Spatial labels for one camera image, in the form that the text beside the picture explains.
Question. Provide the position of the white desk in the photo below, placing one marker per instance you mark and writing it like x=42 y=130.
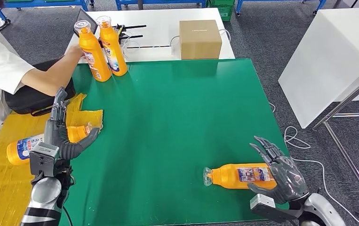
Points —
x=160 y=21

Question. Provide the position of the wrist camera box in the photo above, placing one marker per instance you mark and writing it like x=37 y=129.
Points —
x=266 y=206
x=43 y=159

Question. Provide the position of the green table mat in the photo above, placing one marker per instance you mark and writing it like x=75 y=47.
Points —
x=173 y=109

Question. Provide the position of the black zip case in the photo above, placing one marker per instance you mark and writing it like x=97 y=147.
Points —
x=29 y=101

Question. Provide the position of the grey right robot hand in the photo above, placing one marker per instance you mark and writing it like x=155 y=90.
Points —
x=286 y=177

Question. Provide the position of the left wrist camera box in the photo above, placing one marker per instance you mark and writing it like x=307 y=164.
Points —
x=43 y=159

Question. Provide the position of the white side table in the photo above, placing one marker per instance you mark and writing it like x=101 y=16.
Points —
x=329 y=62

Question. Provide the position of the blue metal cart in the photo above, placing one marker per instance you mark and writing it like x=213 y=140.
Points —
x=237 y=6
x=166 y=2
x=42 y=4

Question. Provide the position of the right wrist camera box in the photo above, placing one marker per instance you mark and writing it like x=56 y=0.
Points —
x=266 y=206

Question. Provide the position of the metal table frame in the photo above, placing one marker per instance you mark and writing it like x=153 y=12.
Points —
x=347 y=98

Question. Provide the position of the person's forearm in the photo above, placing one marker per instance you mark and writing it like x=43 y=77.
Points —
x=53 y=76

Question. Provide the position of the green plastic crate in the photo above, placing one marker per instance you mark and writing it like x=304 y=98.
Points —
x=221 y=10

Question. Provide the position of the person's hand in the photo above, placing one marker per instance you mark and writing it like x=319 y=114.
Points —
x=73 y=52

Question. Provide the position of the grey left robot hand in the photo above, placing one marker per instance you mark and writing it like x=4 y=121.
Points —
x=62 y=140

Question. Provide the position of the brown cardboard box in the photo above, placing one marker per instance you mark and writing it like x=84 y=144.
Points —
x=200 y=40

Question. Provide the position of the black tablet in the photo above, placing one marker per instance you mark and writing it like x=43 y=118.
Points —
x=87 y=18

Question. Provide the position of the orange detergent bottle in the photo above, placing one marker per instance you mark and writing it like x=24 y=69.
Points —
x=20 y=151
x=226 y=176
x=113 y=43
x=95 y=53

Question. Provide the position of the black remote controller with antennas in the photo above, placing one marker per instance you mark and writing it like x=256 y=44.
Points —
x=132 y=27

